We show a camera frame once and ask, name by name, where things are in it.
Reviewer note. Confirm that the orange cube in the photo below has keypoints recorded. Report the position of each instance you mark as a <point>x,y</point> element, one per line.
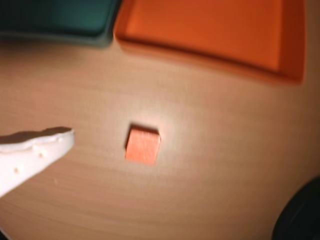
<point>143,147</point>

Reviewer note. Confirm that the orange plastic box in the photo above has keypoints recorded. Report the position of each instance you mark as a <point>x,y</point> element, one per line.
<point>212,30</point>

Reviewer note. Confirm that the dark round object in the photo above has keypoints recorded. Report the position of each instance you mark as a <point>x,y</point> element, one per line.
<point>300,215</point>

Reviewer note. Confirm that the white fixed gripper jaw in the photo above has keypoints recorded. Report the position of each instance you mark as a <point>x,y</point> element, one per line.
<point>27,155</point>

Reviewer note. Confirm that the teal plastic box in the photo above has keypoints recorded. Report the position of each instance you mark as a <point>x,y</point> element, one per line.
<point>57,17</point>

